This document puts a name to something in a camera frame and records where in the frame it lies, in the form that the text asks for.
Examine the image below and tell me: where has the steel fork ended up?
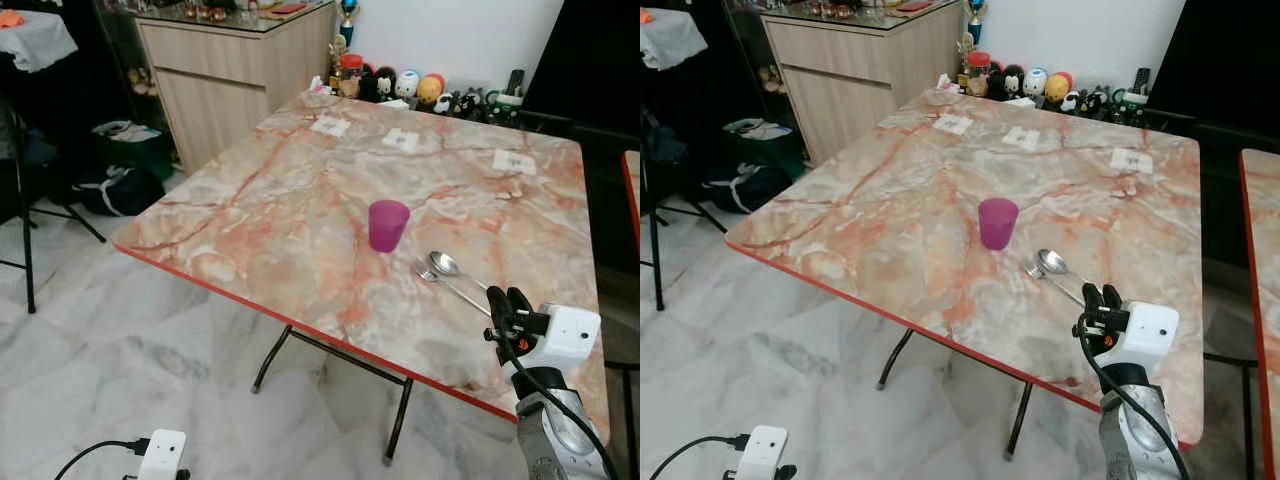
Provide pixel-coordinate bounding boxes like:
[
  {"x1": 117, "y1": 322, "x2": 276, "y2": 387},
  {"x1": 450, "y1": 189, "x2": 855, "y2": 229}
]
[
  {"x1": 1024, "y1": 260, "x2": 1091, "y2": 309},
  {"x1": 413, "y1": 259, "x2": 495, "y2": 319}
]

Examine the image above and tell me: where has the steel spoon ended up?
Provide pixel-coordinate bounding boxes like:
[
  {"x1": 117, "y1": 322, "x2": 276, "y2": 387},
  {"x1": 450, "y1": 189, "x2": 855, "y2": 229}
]
[
  {"x1": 428, "y1": 250, "x2": 493, "y2": 294},
  {"x1": 1036, "y1": 248, "x2": 1098, "y2": 289}
]

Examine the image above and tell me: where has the purple plastic cup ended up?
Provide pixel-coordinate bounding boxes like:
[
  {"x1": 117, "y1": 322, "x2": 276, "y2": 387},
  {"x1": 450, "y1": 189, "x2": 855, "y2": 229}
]
[
  {"x1": 977, "y1": 197, "x2": 1020, "y2": 251},
  {"x1": 368, "y1": 199, "x2": 412, "y2": 253}
]

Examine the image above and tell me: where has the black metal stand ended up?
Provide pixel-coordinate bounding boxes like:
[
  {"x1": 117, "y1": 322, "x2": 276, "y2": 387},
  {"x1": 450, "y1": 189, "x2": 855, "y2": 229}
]
[
  {"x1": 640, "y1": 110, "x2": 729, "y2": 311},
  {"x1": 0, "y1": 100, "x2": 107, "y2": 314}
]

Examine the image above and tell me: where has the marble pattern folding table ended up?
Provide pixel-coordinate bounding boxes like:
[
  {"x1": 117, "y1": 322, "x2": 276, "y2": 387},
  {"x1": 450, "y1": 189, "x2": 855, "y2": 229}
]
[
  {"x1": 1238, "y1": 148, "x2": 1280, "y2": 411},
  {"x1": 622, "y1": 150, "x2": 641, "y2": 253},
  {"x1": 112, "y1": 90, "x2": 613, "y2": 466},
  {"x1": 725, "y1": 88, "x2": 1206, "y2": 461}
]

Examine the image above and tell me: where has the black mouse plush toy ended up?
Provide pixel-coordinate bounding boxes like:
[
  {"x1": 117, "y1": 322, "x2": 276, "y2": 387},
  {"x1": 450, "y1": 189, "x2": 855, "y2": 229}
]
[
  {"x1": 988, "y1": 64, "x2": 1025, "y2": 101},
  {"x1": 360, "y1": 66, "x2": 398, "y2": 103}
]

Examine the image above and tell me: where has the black sports bag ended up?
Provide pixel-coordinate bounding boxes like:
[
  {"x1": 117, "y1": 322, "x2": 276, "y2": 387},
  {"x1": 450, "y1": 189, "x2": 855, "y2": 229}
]
[
  {"x1": 72, "y1": 165, "x2": 166, "y2": 218},
  {"x1": 703, "y1": 163, "x2": 796, "y2": 214}
]

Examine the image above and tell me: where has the black television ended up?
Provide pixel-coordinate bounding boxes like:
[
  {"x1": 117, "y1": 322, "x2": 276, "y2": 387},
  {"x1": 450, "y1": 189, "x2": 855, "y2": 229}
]
[
  {"x1": 520, "y1": 0, "x2": 641, "y2": 136},
  {"x1": 1148, "y1": 0, "x2": 1280, "y2": 131}
]

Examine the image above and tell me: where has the red lidded jar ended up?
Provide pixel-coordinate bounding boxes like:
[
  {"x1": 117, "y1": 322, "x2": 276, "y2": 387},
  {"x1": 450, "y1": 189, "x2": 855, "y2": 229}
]
[
  {"x1": 338, "y1": 53, "x2": 365, "y2": 99},
  {"x1": 966, "y1": 50, "x2": 993, "y2": 97}
]

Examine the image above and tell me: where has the green bag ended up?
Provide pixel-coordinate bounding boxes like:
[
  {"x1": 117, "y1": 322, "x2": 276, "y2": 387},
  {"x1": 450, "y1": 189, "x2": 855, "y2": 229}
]
[
  {"x1": 722, "y1": 118, "x2": 806, "y2": 181},
  {"x1": 93, "y1": 120, "x2": 176, "y2": 183}
]

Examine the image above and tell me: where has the grey cloth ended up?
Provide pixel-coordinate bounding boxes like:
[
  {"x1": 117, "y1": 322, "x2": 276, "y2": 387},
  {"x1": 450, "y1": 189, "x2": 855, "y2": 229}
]
[
  {"x1": 0, "y1": 10, "x2": 79, "y2": 73},
  {"x1": 640, "y1": 8, "x2": 709, "y2": 71}
]

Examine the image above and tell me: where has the light wooden cabinet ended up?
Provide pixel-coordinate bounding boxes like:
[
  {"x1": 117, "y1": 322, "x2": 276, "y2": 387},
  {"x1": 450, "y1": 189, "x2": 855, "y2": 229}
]
[
  {"x1": 135, "y1": 3, "x2": 338, "y2": 173},
  {"x1": 760, "y1": 3, "x2": 966, "y2": 166}
]

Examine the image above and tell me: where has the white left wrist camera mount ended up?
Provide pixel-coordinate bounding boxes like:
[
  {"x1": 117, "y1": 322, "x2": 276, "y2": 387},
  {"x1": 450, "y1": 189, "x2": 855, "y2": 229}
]
[
  {"x1": 737, "y1": 425, "x2": 790, "y2": 480},
  {"x1": 138, "y1": 430, "x2": 189, "y2": 480}
]

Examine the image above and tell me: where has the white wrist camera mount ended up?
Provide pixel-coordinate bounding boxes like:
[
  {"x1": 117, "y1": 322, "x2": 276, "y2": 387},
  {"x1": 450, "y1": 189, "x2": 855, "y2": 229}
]
[
  {"x1": 1112, "y1": 302, "x2": 1181, "y2": 375},
  {"x1": 518, "y1": 304, "x2": 603, "y2": 379},
  {"x1": 737, "y1": 425, "x2": 790, "y2": 480},
  {"x1": 138, "y1": 430, "x2": 189, "y2": 480}
]

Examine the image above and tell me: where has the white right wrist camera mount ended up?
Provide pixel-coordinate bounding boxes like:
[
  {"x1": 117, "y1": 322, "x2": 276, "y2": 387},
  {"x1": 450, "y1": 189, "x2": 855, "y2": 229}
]
[
  {"x1": 1112, "y1": 302, "x2": 1181, "y2": 375},
  {"x1": 518, "y1": 304, "x2": 603, "y2": 379}
]

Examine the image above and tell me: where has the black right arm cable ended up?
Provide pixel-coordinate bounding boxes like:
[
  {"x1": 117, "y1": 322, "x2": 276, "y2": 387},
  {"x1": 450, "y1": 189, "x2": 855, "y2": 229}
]
[
  {"x1": 1077, "y1": 312, "x2": 1191, "y2": 480},
  {"x1": 486, "y1": 300, "x2": 619, "y2": 480}
]

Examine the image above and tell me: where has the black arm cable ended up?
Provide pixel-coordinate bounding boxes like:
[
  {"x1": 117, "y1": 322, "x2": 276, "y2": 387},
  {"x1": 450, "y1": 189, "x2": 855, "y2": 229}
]
[
  {"x1": 486, "y1": 300, "x2": 619, "y2": 480},
  {"x1": 650, "y1": 434, "x2": 751, "y2": 480},
  {"x1": 55, "y1": 437, "x2": 151, "y2": 480},
  {"x1": 1077, "y1": 312, "x2": 1191, "y2": 480}
]

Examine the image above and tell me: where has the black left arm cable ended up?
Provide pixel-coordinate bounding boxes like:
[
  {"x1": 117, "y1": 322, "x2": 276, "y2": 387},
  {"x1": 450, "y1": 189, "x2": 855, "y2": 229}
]
[
  {"x1": 55, "y1": 437, "x2": 151, "y2": 480},
  {"x1": 650, "y1": 434, "x2": 751, "y2": 480}
]

